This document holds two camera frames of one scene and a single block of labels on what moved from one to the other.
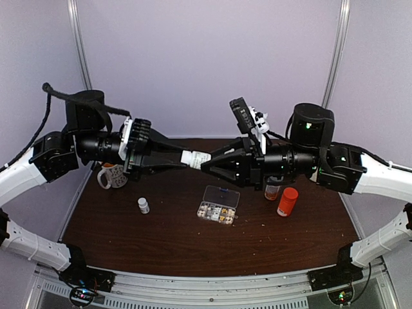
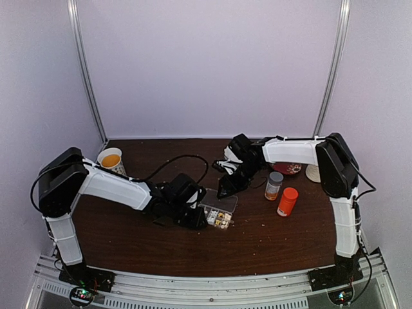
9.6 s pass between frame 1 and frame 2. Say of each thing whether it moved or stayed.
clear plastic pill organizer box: moved
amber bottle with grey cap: stayed
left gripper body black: moved
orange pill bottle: stayed
